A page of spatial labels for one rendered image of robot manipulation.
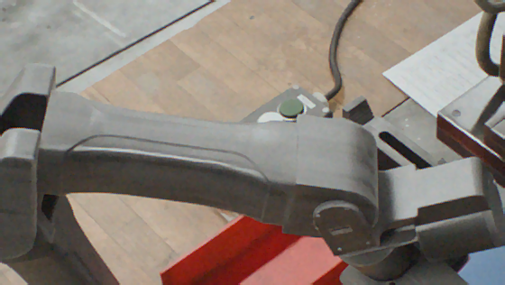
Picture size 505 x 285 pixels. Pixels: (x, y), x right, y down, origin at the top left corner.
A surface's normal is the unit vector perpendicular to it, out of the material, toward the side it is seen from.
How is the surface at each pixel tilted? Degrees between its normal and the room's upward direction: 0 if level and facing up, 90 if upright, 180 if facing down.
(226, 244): 90
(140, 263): 0
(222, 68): 0
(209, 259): 90
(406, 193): 20
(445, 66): 1
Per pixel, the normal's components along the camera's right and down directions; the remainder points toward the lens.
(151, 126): 0.12, -0.63
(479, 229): -0.25, 0.46
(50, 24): -0.11, -0.65
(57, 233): 0.94, -0.17
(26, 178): -0.07, 0.77
